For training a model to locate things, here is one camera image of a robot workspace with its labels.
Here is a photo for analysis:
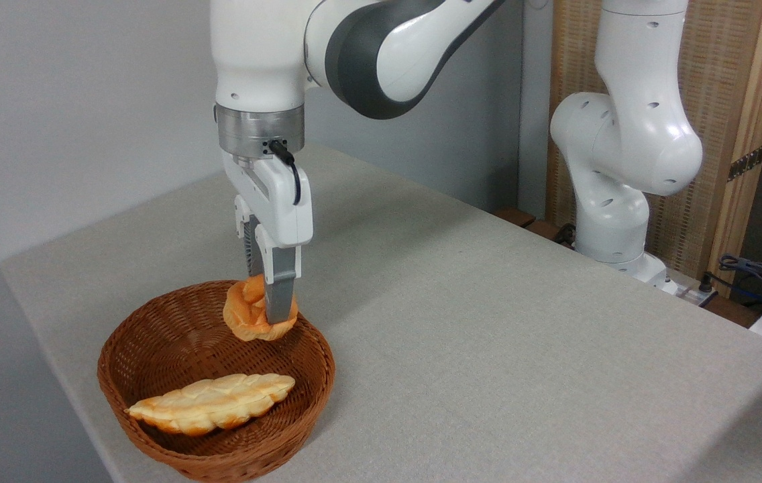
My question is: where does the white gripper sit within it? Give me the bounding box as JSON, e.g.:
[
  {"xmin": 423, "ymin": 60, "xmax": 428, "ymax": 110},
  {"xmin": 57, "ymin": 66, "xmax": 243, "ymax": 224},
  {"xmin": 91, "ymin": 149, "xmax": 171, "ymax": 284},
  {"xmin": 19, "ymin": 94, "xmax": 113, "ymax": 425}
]
[{"xmin": 221, "ymin": 149, "xmax": 314, "ymax": 325}]

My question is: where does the round orange bread roll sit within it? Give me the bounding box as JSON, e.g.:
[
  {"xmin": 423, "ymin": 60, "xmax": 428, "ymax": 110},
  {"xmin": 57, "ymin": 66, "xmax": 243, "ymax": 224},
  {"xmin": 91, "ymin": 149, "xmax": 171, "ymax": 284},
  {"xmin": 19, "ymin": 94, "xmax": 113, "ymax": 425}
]
[{"xmin": 223, "ymin": 274, "xmax": 300, "ymax": 343}]

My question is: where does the brown wicker basket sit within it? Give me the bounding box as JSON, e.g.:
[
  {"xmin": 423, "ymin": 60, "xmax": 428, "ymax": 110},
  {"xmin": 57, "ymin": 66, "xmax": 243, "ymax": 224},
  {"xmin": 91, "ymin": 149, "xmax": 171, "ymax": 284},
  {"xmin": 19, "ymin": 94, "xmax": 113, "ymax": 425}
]
[{"xmin": 97, "ymin": 280, "xmax": 337, "ymax": 483}]

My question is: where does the long braided bread loaf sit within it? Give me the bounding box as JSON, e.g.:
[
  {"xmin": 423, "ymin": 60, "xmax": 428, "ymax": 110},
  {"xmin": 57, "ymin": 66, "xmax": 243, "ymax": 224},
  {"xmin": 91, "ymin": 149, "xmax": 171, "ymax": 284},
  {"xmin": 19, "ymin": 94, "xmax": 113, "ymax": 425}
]
[{"xmin": 127, "ymin": 373, "xmax": 296, "ymax": 437}]

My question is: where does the black plug connector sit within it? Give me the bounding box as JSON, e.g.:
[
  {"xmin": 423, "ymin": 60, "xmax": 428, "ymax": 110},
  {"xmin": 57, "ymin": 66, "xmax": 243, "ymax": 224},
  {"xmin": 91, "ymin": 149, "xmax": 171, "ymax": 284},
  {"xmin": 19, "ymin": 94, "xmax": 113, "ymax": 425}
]
[{"xmin": 695, "ymin": 271, "xmax": 718, "ymax": 309}]

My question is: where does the black screen hinge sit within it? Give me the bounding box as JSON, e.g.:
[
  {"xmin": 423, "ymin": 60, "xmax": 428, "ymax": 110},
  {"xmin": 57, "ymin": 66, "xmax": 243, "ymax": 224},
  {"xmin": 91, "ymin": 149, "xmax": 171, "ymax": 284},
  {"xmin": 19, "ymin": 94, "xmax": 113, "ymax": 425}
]
[{"xmin": 727, "ymin": 142, "xmax": 762, "ymax": 182}]

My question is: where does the wooden woven folding screen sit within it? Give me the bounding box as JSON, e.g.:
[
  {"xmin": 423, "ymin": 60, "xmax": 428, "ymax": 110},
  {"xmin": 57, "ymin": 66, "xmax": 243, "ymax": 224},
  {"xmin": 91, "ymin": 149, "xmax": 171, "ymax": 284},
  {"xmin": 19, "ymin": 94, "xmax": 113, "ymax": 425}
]
[{"xmin": 545, "ymin": 0, "xmax": 762, "ymax": 300}]

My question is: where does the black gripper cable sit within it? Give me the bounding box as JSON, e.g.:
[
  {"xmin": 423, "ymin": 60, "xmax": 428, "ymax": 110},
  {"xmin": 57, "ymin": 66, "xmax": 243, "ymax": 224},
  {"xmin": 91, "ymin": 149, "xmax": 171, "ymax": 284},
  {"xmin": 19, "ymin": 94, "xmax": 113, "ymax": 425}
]
[{"xmin": 266, "ymin": 139, "xmax": 303, "ymax": 207}]

